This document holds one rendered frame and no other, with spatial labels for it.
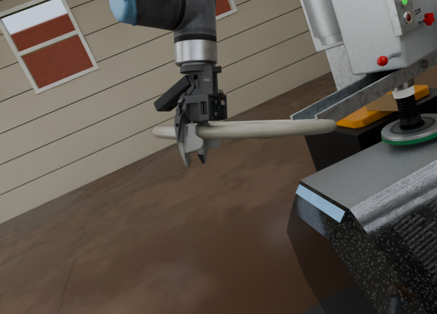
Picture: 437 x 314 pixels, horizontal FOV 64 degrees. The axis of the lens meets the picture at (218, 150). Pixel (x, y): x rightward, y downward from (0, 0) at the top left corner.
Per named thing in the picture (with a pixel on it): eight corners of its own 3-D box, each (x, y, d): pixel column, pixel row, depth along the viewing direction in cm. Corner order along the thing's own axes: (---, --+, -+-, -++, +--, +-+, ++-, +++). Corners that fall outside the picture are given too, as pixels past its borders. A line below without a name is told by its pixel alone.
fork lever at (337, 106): (413, 60, 141) (411, 49, 140) (465, 52, 124) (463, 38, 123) (287, 130, 115) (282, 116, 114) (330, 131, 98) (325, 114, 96)
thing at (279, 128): (266, 127, 129) (265, 119, 129) (380, 130, 85) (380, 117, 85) (132, 135, 107) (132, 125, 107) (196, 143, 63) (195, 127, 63)
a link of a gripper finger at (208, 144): (220, 164, 77) (213, 123, 74) (198, 163, 80) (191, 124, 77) (227, 159, 79) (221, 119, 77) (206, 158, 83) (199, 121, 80)
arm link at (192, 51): (165, 43, 73) (193, 50, 81) (166, 67, 73) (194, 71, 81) (199, 37, 68) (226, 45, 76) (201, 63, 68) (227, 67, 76)
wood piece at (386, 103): (367, 110, 188) (365, 102, 187) (380, 103, 191) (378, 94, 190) (398, 111, 170) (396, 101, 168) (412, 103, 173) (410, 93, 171)
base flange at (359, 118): (310, 121, 226) (308, 114, 224) (372, 90, 234) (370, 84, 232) (358, 129, 179) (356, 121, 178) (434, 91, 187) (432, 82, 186)
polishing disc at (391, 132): (408, 145, 118) (407, 142, 117) (370, 135, 138) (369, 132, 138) (462, 119, 120) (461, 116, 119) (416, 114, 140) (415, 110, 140)
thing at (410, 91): (400, 91, 130) (398, 82, 129) (419, 90, 124) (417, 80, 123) (389, 99, 127) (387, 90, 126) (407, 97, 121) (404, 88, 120)
